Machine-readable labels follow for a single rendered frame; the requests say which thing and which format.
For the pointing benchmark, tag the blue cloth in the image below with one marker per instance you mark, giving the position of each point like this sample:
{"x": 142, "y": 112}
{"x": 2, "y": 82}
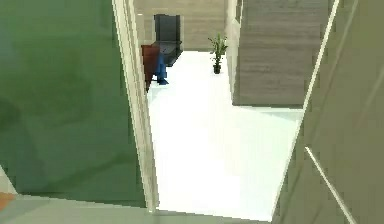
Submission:
{"x": 161, "y": 70}

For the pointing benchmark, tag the reddish brown wooden cabinet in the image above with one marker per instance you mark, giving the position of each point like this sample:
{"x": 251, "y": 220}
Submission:
{"x": 149, "y": 63}

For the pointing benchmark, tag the green potted house plant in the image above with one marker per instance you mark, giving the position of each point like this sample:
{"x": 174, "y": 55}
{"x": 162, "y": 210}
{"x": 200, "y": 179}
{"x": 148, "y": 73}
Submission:
{"x": 218, "y": 50}

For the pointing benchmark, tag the pale olive room door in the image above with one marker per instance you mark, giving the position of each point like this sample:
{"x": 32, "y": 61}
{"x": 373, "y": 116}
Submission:
{"x": 346, "y": 133}

